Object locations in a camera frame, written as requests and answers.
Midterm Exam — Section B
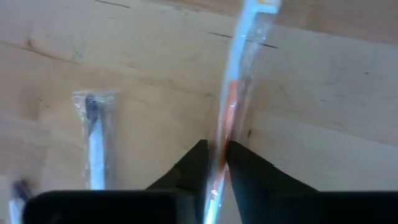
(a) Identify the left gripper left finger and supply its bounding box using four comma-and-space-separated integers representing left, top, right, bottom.
23, 139, 209, 224

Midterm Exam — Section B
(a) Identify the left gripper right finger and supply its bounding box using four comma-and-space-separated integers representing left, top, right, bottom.
225, 140, 398, 224

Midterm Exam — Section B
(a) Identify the purple toothbrush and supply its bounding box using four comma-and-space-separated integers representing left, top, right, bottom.
8, 179, 32, 224
72, 90, 118, 190

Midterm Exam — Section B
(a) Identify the orange toothbrush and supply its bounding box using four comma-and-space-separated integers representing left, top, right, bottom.
203, 0, 282, 224

